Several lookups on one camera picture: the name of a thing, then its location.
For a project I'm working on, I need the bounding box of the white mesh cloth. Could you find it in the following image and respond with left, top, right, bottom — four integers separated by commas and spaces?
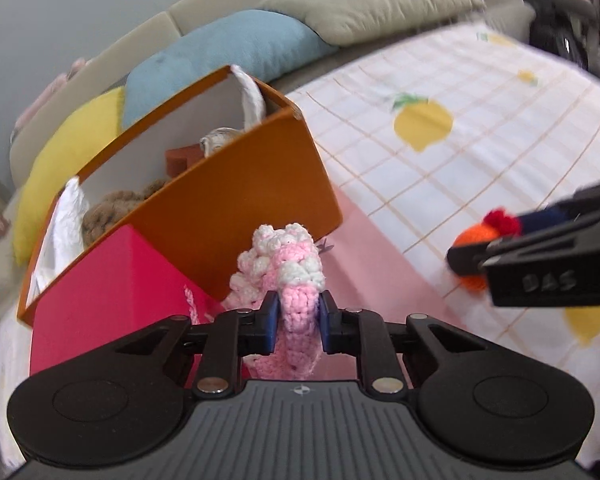
27, 177, 92, 307

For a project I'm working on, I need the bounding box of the beige pillow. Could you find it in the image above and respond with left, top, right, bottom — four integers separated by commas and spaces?
260, 0, 487, 49

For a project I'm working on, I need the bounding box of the yellow pillow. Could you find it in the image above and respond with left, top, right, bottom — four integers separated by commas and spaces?
12, 86, 129, 267

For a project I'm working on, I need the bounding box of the pink box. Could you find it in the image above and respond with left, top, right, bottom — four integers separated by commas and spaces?
29, 224, 227, 379

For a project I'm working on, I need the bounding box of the red-brown scalloped sponge cloth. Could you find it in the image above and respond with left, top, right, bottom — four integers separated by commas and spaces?
165, 142, 207, 179

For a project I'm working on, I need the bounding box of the pink white crochet toy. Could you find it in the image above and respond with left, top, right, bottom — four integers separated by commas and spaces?
222, 222, 329, 382

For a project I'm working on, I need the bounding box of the pink plush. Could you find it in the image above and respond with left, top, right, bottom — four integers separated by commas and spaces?
15, 57, 89, 129

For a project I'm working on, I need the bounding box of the white knitted cloth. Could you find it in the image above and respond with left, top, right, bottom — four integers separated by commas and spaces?
230, 64, 268, 129

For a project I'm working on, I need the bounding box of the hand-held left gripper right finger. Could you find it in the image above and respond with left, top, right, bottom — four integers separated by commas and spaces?
319, 290, 496, 397

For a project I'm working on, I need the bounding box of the orange crochet toy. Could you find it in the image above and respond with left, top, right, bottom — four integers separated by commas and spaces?
452, 208, 571, 294

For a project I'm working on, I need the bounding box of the beige sofa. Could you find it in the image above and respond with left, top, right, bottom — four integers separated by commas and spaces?
7, 0, 537, 187

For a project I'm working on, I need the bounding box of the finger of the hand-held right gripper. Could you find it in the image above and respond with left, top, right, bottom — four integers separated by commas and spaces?
446, 217, 600, 309
545, 179, 600, 222

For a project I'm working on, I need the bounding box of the orange cardboard box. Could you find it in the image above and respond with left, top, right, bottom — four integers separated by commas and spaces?
17, 65, 344, 332

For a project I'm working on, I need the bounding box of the blue pillow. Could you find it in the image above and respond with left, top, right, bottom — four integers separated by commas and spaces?
121, 9, 339, 129

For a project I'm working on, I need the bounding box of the brown plush toy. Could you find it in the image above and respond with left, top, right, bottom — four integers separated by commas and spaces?
81, 180, 169, 249

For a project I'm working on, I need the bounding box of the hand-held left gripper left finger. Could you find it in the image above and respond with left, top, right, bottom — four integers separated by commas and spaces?
87, 292, 281, 401

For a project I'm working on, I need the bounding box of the beige plush toy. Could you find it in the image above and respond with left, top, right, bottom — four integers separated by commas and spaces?
200, 127, 247, 157

